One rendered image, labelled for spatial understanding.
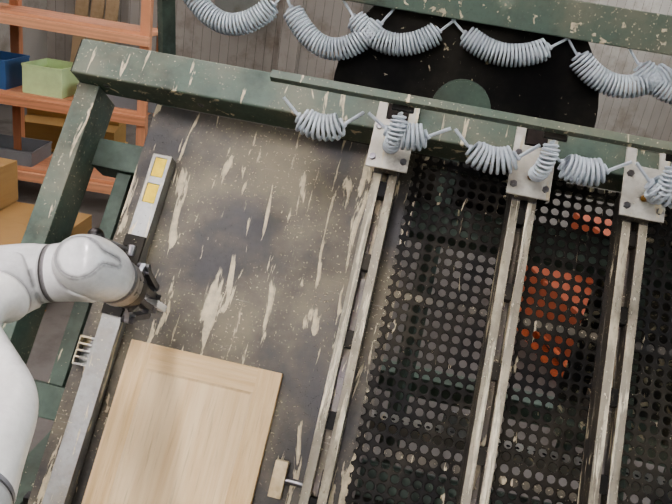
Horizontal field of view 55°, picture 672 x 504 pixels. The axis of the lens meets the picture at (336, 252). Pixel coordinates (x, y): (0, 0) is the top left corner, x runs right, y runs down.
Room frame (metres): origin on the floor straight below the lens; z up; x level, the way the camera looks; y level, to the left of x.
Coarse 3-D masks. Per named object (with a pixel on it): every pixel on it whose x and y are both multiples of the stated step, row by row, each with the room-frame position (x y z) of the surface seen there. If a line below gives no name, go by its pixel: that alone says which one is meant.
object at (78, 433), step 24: (168, 168) 1.57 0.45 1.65; (144, 192) 1.53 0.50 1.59; (144, 216) 1.49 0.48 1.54; (96, 336) 1.32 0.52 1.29; (120, 336) 1.34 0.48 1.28; (96, 360) 1.28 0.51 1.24; (96, 384) 1.25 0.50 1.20; (72, 408) 1.22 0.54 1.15; (96, 408) 1.23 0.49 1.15; (72, 432) 1.19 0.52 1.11; (72, 456) 1.16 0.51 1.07; (72, 480) 1.13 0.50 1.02
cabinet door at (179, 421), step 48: (144, 384) 1.27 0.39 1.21; (192, 384) 1.28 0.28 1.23; (240, 384) 1.28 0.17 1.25; (144, 432) 1.21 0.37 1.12; (192, 432) 1.21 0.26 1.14; (240, 432) 1.22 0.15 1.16; (96, 480) 1.14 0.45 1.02; (144, 480) 1.15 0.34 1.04; (192, 480) 1.15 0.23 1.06; (240, 480) 1.15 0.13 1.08
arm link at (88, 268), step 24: (72, 240) 0.95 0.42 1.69; (96, 240) 0.96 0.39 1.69; (48, 264) 0.96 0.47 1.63; (72, 264) 0.92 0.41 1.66; (96, 264) 0.93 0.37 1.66; (120, 264) 0.99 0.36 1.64; (48, 288) 0.95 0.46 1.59; (72, 288) 0.93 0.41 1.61; (96, 288) 0.94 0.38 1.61; (120, 288) 0.99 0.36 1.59
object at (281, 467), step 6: (276, 462) 1.17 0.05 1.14; (282, 462) 1.17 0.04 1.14; (288, 462) 1.17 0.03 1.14; (276, 468) 1.16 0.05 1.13; (282, 468) 1.16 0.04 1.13; (288, 468) 1.18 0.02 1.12; (276, 474) 1.15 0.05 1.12; (282, 474) 1.15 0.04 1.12; (276, 480) 1.14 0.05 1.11; (282, 480) 1.14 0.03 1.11; (270, 486) 1.14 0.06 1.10; (276, 486) 1.14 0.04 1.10; (282, 486) 1.14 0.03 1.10; (270, 492) 1.13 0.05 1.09; (276, 492) 1.13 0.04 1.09; (282, 492) 1.14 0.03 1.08; (276, 498) 1.12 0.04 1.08
